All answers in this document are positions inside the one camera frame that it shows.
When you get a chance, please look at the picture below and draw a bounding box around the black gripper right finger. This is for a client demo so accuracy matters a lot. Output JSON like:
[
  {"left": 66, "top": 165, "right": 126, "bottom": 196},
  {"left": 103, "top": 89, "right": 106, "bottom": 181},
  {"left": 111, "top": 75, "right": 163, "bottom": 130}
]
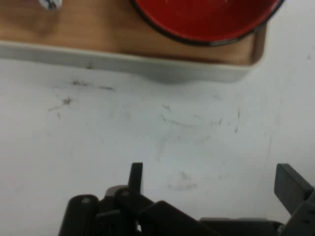
[{"left": 274, "top": 163, "right": 315, "bottom": 236}]

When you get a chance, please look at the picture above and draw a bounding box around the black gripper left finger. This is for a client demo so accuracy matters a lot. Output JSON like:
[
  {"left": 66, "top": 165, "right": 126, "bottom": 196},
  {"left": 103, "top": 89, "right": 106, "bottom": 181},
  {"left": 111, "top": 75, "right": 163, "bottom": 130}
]
[{"left": 58, "top": 162, "right": 217, "bottom": 236}]

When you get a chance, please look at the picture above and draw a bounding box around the wooden tray with white rim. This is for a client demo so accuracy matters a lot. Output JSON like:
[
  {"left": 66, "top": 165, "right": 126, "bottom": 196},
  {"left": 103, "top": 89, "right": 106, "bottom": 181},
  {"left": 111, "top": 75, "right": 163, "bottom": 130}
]
[{"left": 0, "top": 0, "right": 269, "bottom": 83}]

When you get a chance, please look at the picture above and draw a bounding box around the red bowl with black rim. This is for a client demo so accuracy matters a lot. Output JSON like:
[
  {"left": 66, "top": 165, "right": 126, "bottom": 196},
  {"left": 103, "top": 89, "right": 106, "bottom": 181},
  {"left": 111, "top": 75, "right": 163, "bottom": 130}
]
[{"left": 128, "top": 0, "right": 286, "bottom": 47}]

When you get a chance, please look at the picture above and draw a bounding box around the white patterned cup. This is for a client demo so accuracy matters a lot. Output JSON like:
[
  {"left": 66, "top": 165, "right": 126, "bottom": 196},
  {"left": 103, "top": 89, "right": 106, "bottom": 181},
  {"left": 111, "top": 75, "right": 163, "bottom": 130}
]
[{"left": 38, "top": 0, "right": 63, "bottom": 10}]

